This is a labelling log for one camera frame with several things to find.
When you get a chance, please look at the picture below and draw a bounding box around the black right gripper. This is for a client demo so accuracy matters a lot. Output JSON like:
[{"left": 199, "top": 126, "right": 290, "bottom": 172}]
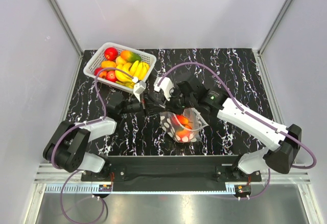
[{"left": 161, "top": 87, "right": 196, "bottom": 117}]

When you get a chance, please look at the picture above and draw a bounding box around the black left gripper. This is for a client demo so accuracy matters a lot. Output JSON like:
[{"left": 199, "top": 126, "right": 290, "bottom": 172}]
[{"left": 119, "top": 91, "right": 165, "bottom": 119}]

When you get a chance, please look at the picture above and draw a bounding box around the clear dotted zip top bag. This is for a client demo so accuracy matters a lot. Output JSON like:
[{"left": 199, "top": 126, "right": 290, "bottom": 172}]
[{"left": 159, "top": 108, "right": 208, "bottom": 143}]

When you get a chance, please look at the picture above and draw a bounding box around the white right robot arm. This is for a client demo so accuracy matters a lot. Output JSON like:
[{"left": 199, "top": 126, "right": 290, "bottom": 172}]
[{"left": 158, "top": 78, "right": 301, "bottom": 182}]

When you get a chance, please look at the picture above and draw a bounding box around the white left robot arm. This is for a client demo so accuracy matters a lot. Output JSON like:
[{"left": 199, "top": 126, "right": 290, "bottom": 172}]
[{"left": 42, "top": 92, "right": 166, "bottom": 181}]

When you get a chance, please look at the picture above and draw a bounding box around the yellow banana bunch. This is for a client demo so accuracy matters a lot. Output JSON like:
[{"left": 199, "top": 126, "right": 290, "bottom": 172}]
[{"left": 114, "top": 61, "right": 150, "bottom": 89}]

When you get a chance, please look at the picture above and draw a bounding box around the white plastic fruit basket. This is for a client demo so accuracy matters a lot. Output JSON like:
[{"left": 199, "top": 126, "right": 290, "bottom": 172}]
[{"left": 83, "top": 42, "right": 157, "bottom": 82}]

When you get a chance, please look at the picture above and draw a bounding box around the small red apple middle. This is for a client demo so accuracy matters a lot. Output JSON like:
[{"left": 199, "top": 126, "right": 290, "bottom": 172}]
[{"left": 106, "top": 70, "right": 117, "bottom": 83}]

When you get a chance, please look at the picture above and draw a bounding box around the small red apple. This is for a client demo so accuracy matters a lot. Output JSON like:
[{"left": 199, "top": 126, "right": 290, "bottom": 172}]
[
  {"left": 106, "top": 70, "right": 117, "bottom": 83},
  {"left": 94, "top": 67, "right": 107, "bottom": 79}
]

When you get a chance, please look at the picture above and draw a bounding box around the green orange mango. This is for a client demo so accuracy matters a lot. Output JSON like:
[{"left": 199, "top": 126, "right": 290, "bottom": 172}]
[{"left": 120, "top": 50, "right": 142, "bottom": 63}]

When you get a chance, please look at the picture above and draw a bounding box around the small red apple front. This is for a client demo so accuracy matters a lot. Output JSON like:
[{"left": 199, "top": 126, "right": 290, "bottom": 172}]
[{"left": 94, "top": 67, "right": 107, "bottom": 79}]

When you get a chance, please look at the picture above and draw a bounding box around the red apple back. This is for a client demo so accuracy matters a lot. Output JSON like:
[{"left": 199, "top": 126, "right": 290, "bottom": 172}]
[{"left": 104, "top": 47, "right": 119, "bottom": 61}]

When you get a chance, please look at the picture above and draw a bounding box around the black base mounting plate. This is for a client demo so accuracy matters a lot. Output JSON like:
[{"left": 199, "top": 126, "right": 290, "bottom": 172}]
[{"left": 87, "top": 156, "right": 260, "bottom": 181}]

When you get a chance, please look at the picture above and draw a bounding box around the left connector board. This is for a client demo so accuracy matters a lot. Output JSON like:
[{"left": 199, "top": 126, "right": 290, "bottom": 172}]
[{"left": 98, "top": 183, "right": 112, "bottom": 192}]

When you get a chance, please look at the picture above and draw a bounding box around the connector board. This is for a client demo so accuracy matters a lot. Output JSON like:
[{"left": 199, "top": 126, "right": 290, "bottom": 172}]
[
  {"left": 98, "top": 183, "right": 112, "bottom": 192},
  {"left": 237, "top": 185, "right": 251, "bottom": 193}
]

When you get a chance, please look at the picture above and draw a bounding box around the right connector board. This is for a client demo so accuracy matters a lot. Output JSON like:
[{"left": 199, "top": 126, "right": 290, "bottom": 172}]
[{"left": 237, "top": 185, "right": 251, "bottom": 193}]

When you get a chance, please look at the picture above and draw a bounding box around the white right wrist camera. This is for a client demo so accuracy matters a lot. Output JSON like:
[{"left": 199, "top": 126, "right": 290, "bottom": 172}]
[{"left": 154, "top": 77, "right": 174, "bottom": 101}]

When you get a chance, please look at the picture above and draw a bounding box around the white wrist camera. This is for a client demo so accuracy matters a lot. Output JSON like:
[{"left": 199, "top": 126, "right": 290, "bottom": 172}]
[
  {"left": 133, "top": 81, "right": 146, "bottom": 102},
  {"left": 154, "top": 77, "right": 174, "bottom": 101}
]

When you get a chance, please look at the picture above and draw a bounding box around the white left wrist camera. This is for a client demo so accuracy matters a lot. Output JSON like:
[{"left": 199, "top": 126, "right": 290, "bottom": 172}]
[{"left": 133, "top": 81, "right": 146, "bottom": 102}]

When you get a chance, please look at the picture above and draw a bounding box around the right aluminium frame post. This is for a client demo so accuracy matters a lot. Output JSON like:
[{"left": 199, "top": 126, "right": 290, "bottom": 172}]
[{"left": 258, "top": 0, "right": 306, "bottom": 55}]

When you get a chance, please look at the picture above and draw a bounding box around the aluminium frame post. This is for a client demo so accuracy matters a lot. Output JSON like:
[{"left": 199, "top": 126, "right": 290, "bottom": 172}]
[
  {"left": 258, "top": 0, "right": 306, "bottom": 55},
  {"left": 37, "top": 0, "right": 84, "bottom": 54}
]

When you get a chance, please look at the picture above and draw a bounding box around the aluminium front rail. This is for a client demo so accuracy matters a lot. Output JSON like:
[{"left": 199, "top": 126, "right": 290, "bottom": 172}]
[{"left": 34, "top": 164, "right": 311, "bottom": 195}]

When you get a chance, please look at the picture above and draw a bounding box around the left aluminium frame post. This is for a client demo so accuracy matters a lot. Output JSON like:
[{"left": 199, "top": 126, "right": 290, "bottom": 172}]
[{"left": 37, "top": 0, "right": 84, "bottom": 54}]

